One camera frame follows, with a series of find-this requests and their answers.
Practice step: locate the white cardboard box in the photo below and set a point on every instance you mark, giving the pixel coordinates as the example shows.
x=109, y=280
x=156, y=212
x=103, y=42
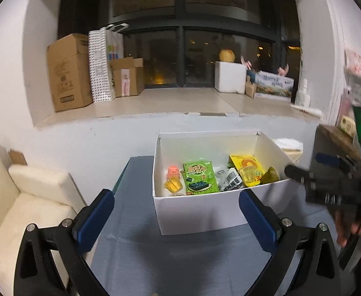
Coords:
x=199, y=215

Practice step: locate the brown stone counter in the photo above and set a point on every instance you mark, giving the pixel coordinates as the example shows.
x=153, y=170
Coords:
x=334, y=138

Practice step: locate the white foam box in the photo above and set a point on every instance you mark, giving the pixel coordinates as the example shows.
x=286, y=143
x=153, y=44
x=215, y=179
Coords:
x=229, y=77

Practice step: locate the flat cardboard piece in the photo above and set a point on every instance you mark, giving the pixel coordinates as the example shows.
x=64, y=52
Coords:
x=17, y=157

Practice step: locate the yellow snack packet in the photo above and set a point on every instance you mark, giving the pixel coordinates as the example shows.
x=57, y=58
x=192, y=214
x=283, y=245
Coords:
x=242, y=162

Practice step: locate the dotted paper bag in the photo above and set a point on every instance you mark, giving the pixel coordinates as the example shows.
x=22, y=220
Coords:
x=100, y=67

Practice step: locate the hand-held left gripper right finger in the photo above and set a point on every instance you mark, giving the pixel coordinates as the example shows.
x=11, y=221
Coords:
x=257, y=219

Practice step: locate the blue table cover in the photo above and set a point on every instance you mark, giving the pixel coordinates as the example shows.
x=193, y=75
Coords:
x=168, y=252

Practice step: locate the pink toy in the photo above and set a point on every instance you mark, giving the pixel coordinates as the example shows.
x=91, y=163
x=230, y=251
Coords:
x=246, y=62
x=284, y=69

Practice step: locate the cream radio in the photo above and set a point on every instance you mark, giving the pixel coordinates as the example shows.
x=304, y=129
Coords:
x=347, y=125

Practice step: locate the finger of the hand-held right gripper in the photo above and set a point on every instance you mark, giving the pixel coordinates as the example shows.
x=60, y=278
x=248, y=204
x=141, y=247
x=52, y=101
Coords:
x=297, y=174
x=325, y=159

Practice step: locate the printed landscape box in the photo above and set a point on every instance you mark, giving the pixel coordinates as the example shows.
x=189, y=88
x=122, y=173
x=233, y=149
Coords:
x=273, y=84

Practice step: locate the white wall storage rack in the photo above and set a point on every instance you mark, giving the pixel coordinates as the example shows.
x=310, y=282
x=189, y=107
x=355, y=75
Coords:
x=360, y=77

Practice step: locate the cream tissue box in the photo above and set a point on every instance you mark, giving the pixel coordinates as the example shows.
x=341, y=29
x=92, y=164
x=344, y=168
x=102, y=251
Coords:
x=290, y=149

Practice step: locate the large brown cardboard box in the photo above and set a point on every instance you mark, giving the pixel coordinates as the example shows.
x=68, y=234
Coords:
x=69, y=74

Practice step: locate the small open cardboard box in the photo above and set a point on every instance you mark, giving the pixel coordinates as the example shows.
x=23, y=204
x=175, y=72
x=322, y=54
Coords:
x=126, y=78

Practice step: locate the small brown cardboard holder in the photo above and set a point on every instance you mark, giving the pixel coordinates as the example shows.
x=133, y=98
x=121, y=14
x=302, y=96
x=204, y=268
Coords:
x=250, y=88

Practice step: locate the yellow pomelo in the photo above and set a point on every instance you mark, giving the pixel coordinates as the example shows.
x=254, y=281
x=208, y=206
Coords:
x=227, y=55

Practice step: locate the white plastic bottle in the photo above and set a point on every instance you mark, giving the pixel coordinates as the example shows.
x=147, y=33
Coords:
x=302, y=94

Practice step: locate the person's right hand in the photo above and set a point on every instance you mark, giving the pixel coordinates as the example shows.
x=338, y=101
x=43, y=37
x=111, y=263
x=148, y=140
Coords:
x=342, y=225

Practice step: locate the white bag with coloured squares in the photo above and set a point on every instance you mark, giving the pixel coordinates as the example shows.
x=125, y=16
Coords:
x=115, y=43

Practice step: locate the cream leather sofa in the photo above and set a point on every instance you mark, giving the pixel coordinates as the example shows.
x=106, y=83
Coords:
x=29, y=197

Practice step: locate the black window frame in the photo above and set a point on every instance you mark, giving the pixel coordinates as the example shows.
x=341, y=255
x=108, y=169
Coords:
x=180, y=18

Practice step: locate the green seaweed packet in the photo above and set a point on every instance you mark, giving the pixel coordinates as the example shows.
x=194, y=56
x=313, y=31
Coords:
x=199, y=175
x=231, y=182

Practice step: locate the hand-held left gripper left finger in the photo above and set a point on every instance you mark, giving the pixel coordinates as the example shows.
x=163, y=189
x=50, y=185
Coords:
x=95, y=215

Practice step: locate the rolled white paper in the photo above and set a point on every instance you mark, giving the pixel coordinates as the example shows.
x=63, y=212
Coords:
x=306, y=110

